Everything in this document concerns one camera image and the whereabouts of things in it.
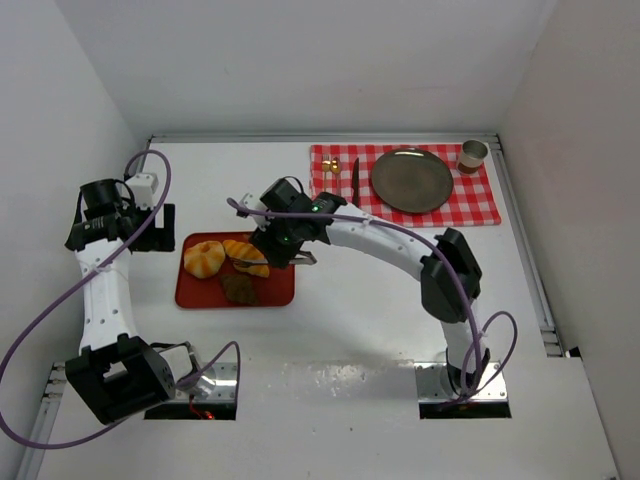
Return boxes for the metal base plate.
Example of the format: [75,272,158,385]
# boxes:
[414,362,509,405]
[167,361,238,405]

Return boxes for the stainless steel tongs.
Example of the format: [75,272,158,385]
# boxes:
[222,235,318,269]

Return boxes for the gold spoon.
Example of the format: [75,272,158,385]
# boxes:
[330,157,342,196]

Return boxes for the metal cup brown band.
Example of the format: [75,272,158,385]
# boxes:
[456,139,489,175]

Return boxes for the gold fork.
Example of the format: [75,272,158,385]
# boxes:
[321,155,332,210]

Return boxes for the red plastic tray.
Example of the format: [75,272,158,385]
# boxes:
[175,260,295,309]

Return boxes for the red checkered cloth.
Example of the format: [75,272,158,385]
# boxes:
[310,143,502,228]

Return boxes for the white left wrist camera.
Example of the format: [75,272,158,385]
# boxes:
[125,172,159,210]

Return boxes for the dark metal plate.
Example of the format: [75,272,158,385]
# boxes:
[370,147,454,214]

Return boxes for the orange striped croissant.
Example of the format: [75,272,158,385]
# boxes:
[222,239,270,278]

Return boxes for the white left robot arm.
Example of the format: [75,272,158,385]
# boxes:
[65,173,175,425]

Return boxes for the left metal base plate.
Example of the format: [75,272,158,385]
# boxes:
[167,361,238,405]

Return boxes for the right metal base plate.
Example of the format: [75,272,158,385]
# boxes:
[414,362,509,405]

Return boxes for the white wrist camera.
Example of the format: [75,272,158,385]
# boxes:
[125,172,159,210]
[237,193,266,217]

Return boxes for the round orange bun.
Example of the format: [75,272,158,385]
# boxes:
[183,241,226,279]

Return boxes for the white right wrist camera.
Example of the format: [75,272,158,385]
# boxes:
[237,193,266,217]

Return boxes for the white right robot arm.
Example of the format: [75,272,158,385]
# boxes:
[237,178,490,396]

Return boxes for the black knife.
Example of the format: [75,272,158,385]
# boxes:
[351,158,360,207]

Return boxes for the brown chocolate croissant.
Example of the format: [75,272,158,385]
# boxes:
[220,274,259,306]

